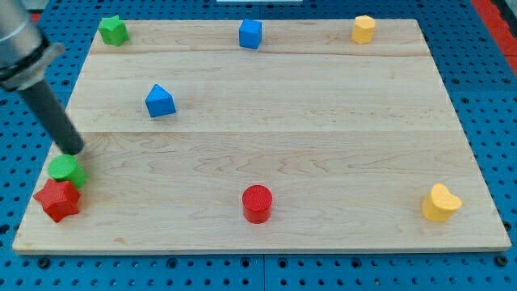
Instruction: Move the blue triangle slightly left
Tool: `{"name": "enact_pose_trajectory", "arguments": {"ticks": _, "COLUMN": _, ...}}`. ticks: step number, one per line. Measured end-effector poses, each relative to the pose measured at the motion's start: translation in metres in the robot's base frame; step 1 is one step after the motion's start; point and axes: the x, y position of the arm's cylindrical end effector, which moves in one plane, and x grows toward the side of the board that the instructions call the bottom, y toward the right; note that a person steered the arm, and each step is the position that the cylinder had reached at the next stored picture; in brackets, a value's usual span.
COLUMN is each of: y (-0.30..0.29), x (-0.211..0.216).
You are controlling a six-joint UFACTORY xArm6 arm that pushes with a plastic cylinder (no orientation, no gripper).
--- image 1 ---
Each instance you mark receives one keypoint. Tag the yellow hexagon block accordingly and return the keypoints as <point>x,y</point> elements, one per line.
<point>363,30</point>

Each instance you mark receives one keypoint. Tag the green cylinder block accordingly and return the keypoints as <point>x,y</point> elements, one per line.
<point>66,167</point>

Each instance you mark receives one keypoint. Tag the green star block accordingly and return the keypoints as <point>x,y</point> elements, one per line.
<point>113,30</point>

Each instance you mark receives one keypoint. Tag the red star block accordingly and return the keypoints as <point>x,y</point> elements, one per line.
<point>58,199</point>

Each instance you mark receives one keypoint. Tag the red cylinder block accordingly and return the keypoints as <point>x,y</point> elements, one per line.
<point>257,204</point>

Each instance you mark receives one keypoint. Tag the wooden board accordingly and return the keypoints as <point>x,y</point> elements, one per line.
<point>349,138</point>

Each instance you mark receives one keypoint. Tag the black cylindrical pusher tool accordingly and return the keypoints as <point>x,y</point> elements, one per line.
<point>52,116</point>

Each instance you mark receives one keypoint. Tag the yellow heart block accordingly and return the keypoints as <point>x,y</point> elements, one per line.
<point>440,205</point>

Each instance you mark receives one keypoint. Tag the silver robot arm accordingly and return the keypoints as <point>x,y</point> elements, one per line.
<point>26,52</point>

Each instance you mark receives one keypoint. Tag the blue triangle block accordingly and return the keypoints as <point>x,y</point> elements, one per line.
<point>159,102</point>

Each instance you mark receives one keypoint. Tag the blue cube block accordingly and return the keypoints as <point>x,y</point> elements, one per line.
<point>250,33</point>

